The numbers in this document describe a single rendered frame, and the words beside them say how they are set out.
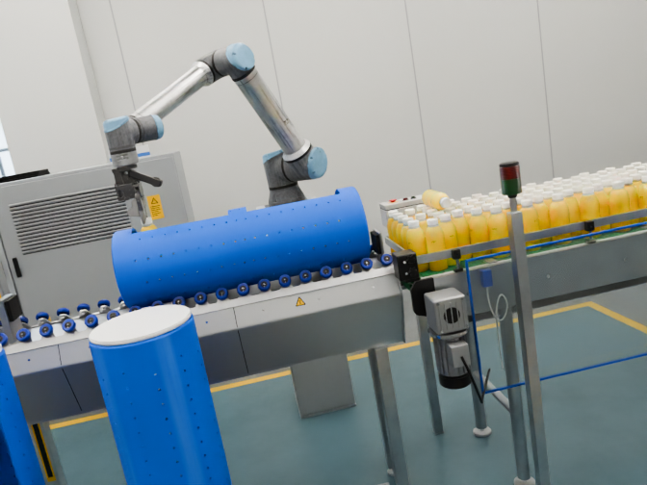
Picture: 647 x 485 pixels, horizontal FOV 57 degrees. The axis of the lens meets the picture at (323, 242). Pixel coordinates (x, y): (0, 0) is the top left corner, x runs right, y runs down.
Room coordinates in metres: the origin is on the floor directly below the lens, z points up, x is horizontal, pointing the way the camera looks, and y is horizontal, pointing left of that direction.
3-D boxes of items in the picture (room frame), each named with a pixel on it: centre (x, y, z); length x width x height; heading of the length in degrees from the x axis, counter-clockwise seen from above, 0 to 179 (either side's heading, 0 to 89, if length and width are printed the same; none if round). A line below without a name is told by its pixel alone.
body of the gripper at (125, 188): (2.13, 0.65, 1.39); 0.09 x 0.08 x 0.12; 97
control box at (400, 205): (2.48, -0.37, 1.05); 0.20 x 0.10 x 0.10; 97
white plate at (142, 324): (1.58, 0.54, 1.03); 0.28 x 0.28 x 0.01
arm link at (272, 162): (2.98, 0.15, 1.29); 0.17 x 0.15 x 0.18; 51
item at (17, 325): (2.02, 1.12, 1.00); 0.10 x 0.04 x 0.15; 7
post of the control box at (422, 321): (2.48, -0.37, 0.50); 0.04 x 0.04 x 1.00; 7
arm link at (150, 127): (2.22, 0.57, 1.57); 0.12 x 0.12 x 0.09; 51
